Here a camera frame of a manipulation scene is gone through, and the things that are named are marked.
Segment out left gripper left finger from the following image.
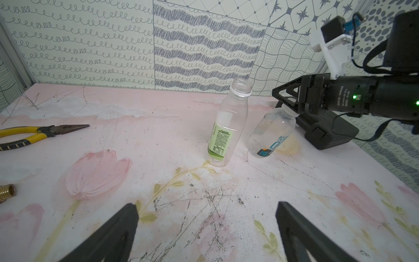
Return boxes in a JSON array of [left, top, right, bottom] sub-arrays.
[[61, 204, 139, 262]]

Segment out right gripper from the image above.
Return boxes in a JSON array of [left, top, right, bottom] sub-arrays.
[[272, 74, 379, 116]]

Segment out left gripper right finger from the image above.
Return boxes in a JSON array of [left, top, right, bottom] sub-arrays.
[[276, 202, 356, 262]]

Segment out short clear plastic bottle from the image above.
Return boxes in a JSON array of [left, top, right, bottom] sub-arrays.
[[248, 108, 299, 158]]

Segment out tall clear plastic bottle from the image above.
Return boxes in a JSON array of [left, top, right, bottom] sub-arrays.
[[207, 78, 252, 167]]

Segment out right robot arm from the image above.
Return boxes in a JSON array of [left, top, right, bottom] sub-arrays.
[[272, 10, 419, 135]]

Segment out black plastic tool case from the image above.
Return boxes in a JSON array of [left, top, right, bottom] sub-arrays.
[[296, 111, 359, 150]]

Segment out floral pink table mat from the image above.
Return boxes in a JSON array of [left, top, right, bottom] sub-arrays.
[[1, 84, 419, 262]]

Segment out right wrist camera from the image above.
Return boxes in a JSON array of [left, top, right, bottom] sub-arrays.
[[309, 12, 364, 80]]

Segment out yellow handled pliers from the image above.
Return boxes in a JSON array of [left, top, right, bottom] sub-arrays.
[[1, 124, 90, 151]]

